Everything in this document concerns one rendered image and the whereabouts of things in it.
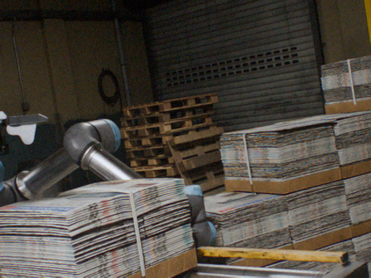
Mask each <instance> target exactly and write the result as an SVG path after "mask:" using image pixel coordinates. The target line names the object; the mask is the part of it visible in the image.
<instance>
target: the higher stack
mask: <svg viewBox="0 0 371 278"><path fill-rule="evenodd" d="M321 77H323V78H321V83H322V87H323V90H324V96H325V97H324V98H325V99H326V100H325V102H326V103H325V105H328V104H338V103H348V102H354V104H356V101H363V100H369V99H371V55H370V56H364V57H362V58H356V59H349V60H347V61H340V62H335V63H329V64H327V65H323V66H321Z"/></svg>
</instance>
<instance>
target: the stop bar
mask: <svg viewBox="0 0 371 278"><path fill-rule="evenodd" d="M196 255H197V256H209V257H234V258H246V259H271V260H284V261H308V262H333V263H345V262H347V261H348V259H349V257H348V253H347V252H329V251H312V250H280V249H262V248H229V247H200V248H197V249H196Z"/></svg>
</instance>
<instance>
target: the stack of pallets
mask: <svg viewBox="0 0 371 278"><path fill-rule="evenodd" d="M201 98H207V99H208V103H204V104H201ZM182 102H184V105H185V106H184V107H183V105H182ZM214 103H218V98H217V93H211V94H207V95H202V96H193V97H186V98H177V99H172V100H164V101H160V102H155V103H148V104H141V105H134V106H129V107H122V110H123V114H124V117H123V118H120V121H121V125H122V126H121V129H119V131H120V134H121V139H123V141H124V142H125V147H124V148H126V152H127V159H129V161H130V164H131V167H130V168H131V169H132V170H134V171H135V172H137V174H139V171H145V173H144V174H139V175H141V176H142V177H144V178H180V177H181V175H180V174H179V172H178V171H177V168H176V167H175V161H173V159H172V156H173V155H172V153H171V151H170V150H169V149H168V146H167V145H166V141H167V140H170V139H172V138H173V137H177V136H180V133H183V132H185V134H190V133H196V132H199V128H204V127H207V130H208V129H213V128H216V126H217V123H212V121H211V114H213V113H214V110H213V107H214V106H213V104H214ZM138 108H139V109H140V114H135V110H134V109H138ZM202 108H203V114H196V112H195V110H196V109H202ZM177 112H181V114H182V117H177ZM156 116H158V119H159V120H156V119H155V117H156ZM132 119H138V124H135V125H133V124H132ZM193 119H201V124H199V125H194V124H193ZM174 123H180V125H181V126H179V127H174V125H173V124H174ZM153 127H159V129H158V130H156V131H153ZM132 130H138V134H134V135H132V134H131V131H132ZM160 137H162V139H160V140H159V138H160ZM135 140H142V143H141V144H138V145H136V143H135ZM161 148H162V149H161ZM142 149H143V150H144V153H141V154H138V150H142ZM141 160H148V162H147V163H142V164H141ZM163 165H164V166H163ZM162 166H163V167H162ZM206 179H208V178H207V176H206V177H202V178H199V179H196V180H194V181H192V182H193V184H194V183H197V182H201V181H204V180H206Z"/></svg>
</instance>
